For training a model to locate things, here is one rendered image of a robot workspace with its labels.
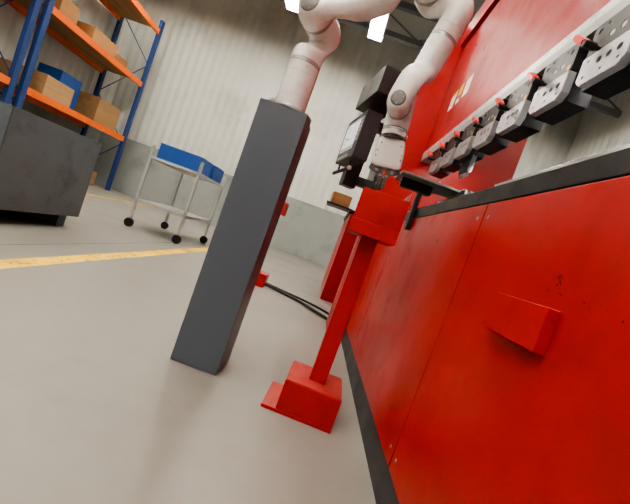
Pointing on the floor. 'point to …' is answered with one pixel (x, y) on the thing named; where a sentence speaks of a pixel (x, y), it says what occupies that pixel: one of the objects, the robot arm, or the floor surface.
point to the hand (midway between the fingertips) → (380, 183)
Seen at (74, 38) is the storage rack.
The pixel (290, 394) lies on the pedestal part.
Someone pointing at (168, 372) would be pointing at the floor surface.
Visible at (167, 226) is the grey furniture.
